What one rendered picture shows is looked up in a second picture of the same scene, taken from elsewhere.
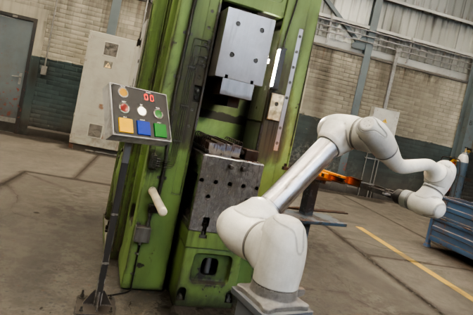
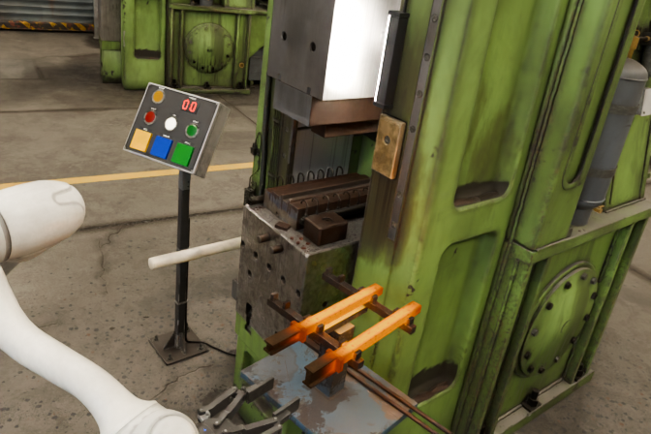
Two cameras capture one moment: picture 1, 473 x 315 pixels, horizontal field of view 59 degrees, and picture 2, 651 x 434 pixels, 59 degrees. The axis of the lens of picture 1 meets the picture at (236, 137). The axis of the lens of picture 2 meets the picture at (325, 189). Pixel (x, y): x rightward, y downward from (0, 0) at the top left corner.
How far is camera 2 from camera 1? 2.61 m
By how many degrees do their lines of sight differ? 69
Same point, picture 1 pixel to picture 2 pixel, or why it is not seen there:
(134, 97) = (170, 104)
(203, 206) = (246, 285)
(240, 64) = (294, 54)
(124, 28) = not seen: outside the picture
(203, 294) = (252, 414)
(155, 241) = not seen: hidden behind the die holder
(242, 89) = (297, 104)
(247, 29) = not seen: outside the picture
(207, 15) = not seen: outside the picture
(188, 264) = (239, 359)
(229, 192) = (268, 279)
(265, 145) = (373, 221)
